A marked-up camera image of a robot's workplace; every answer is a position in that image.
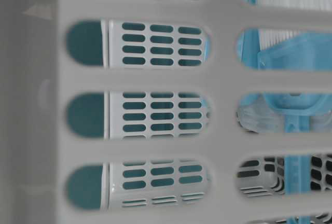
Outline white plastic shopping basket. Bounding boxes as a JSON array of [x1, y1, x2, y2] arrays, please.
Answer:
[[1, 0, 331, 223]]

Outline blue hand brush white bristles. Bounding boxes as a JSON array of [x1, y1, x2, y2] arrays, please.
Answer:
[[236, 0, 332, 224]]

